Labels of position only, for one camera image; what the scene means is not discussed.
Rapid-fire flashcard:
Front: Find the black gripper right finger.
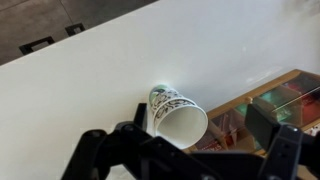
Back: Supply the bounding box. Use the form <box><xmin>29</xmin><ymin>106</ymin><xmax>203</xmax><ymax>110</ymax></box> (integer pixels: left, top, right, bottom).
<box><xmin>244</xmin><ymin>103</ymin><xmax>320</xmax><ymax>180</ymax></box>

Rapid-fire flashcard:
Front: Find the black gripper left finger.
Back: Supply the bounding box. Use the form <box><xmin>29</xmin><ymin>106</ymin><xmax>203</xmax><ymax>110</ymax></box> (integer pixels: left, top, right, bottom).
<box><xmin>61</xmin><ymin>102</ymin><xmax>214</xmax><ymax>180</ymax></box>

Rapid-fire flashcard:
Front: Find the paper cup black swirl print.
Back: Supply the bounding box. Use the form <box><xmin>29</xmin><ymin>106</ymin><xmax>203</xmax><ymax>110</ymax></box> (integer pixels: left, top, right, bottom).
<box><xmin>150</xmin><ymin>93</ymin><xmax>209</xmax><ymax>150</ymax></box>

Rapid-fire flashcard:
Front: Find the wooden tea box glass lid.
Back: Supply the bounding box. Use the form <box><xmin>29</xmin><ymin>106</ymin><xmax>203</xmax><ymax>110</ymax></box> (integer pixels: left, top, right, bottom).
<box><xmin>182</xmin><ymin>68</ymin><xmax>320</xmax><ymax>180</ymax></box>

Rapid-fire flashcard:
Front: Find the black cabinet handle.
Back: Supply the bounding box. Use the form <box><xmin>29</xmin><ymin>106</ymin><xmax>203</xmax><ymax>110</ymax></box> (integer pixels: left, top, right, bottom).
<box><xmin>18</xmin><ymin>35</ymin><xmax>56</xmax><ymax>56</ymax></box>
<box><xmin>64</xmin><ymin>22</ymin><xmax>86</xmax><ymax>37</ymax></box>

